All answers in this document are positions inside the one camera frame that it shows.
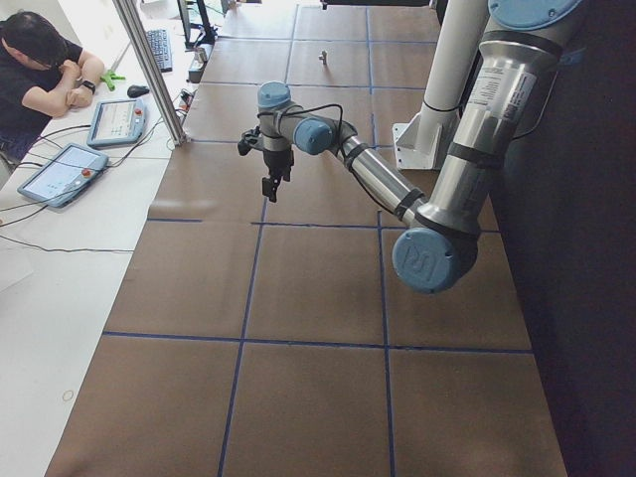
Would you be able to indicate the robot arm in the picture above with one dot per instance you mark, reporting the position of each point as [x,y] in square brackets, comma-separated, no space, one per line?
[488,59]

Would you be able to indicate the orange black connector strip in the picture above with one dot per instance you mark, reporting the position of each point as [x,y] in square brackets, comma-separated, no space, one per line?
[186,98]

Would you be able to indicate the green plastic clamp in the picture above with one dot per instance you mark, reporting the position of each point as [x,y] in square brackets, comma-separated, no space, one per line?
[109,78]

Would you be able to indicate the near teach pendant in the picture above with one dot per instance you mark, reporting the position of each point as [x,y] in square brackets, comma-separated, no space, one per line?
[65,177]

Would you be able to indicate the steel cylinder weight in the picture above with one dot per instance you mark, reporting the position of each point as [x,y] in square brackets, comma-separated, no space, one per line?
[201,54]

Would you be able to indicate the seated person black shirt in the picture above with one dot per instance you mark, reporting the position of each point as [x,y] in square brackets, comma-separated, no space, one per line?
[43,76]

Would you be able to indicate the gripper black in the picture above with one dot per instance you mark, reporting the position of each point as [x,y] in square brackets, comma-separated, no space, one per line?
[277,159]

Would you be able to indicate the white pedestal column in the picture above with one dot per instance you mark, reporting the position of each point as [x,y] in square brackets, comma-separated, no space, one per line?
[422,143]

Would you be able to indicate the black computer mouse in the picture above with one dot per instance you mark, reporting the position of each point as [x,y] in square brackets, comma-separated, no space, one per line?
[135,90]

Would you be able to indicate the far teach pendant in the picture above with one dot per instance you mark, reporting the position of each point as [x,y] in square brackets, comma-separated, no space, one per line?
[117,123]

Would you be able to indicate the black keyboard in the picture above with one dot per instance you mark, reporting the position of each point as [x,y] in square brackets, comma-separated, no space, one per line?
[160,46]

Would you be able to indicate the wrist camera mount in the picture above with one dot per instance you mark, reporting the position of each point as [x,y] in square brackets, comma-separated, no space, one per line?
[250,140]

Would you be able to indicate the teach pendant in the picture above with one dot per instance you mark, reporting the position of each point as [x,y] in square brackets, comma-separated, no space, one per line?
[65,177]
[117,123]

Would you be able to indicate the chrome tee pipe fitting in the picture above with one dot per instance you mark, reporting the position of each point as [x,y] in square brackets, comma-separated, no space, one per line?
[323,58]

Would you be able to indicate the aluminium frame post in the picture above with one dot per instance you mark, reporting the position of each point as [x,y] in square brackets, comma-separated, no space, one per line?
[133,26]

